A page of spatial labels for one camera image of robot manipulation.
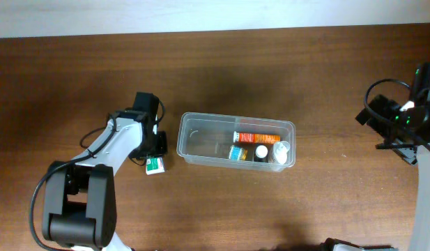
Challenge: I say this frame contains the small blue-labelled gold-cap bottle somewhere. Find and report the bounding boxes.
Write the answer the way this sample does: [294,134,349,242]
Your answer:
[228,145,247,160]

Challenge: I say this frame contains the orange tablet tube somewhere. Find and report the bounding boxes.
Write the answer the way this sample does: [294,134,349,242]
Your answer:
[233,131,281,144]

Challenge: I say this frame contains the white squeeze bottle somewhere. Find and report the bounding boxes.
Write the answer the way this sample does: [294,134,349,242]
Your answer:
[268,141,291,165]

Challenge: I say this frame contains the dark bottle white cap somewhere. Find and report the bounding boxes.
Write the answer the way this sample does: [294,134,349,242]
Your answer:
[253,145,268,162]

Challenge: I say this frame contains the white green medicine box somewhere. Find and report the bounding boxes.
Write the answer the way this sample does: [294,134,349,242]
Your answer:
[146,157,165,175]

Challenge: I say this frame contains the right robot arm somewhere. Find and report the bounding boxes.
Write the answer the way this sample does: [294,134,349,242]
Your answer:
[321,146,430,251]

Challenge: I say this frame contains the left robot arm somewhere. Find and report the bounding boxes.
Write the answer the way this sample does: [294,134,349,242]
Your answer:
[37,109,167,250]

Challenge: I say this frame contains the clear plastic container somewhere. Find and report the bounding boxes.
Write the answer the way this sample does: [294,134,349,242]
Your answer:
[176,112,296,172]

